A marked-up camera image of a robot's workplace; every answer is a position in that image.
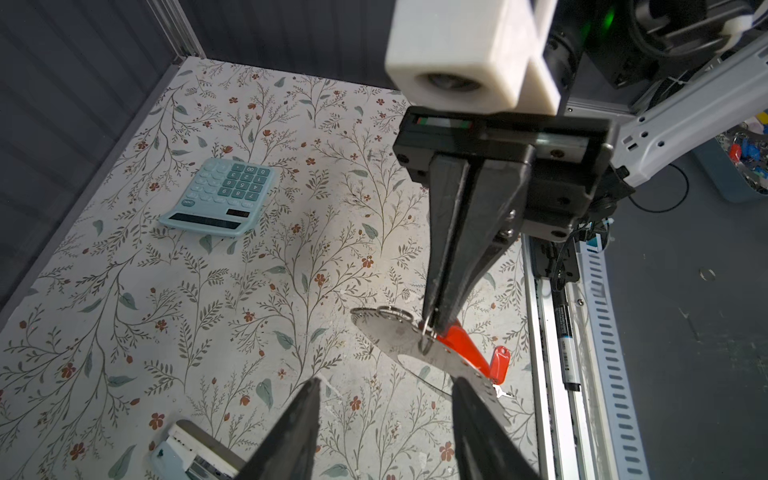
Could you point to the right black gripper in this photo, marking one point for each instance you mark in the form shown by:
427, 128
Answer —
523, 174

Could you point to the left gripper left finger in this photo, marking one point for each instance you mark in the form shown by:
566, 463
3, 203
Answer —
288, 451

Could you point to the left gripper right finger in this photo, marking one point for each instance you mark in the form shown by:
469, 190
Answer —
483, 450

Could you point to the red key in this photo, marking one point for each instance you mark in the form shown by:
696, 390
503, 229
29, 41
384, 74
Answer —
457, 339

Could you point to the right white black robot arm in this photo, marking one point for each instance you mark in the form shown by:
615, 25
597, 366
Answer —
669, 75

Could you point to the light blue calculator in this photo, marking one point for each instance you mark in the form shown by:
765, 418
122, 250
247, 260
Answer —
224, 198

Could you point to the aluminium front rail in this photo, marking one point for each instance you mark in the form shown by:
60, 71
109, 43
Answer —
565, 449

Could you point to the black marker on rail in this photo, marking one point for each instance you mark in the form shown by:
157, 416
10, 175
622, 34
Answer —
566, 343

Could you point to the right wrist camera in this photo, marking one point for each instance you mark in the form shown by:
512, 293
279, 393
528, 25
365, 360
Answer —
476, 57

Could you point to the white perforated cable tray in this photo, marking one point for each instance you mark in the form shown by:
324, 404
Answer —
617, 443

